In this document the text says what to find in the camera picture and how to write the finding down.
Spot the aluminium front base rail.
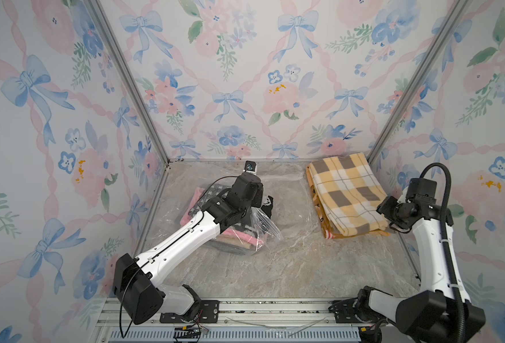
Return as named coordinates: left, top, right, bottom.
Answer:
left=87, top=297, right=466, bottom=343

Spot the black white knit blanket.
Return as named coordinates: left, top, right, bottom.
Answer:
left=189, top=184, right=273, bottom=245

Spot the pink fleece blanket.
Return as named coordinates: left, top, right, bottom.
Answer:
left=180, top=185, right=267, bottom=250

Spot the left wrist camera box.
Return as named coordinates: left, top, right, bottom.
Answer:
left=244, top=161, right=257, bottom=174

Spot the right rear aluminium corner post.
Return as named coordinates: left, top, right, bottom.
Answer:
left=367, top=0, right=471, bottom=163

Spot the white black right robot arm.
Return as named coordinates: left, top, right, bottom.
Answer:
left=328, top=178, right=486, bottom=342

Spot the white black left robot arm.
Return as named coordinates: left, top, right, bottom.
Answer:
left=113, top=171, right=263, bottom=325

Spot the left rear aluminium corner post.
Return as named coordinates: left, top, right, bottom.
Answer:
left=84, top=0, right=169, bottom=166

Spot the aluminium corner post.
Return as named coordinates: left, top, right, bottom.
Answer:
left=84, top=0, right=169, bottom=166
left=367, top=0, right=471, bottom=163

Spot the left floor aluminium rail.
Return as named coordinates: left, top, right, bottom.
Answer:
left=133, top=164, right=170, bottom=255

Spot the clear plastic vacuum bag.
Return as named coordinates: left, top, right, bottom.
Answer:
left=174, top=171, right=318, bottom=257

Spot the orange cartoon print blanket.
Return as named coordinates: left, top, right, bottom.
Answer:
left=306, top=164, right=391, bottom=240

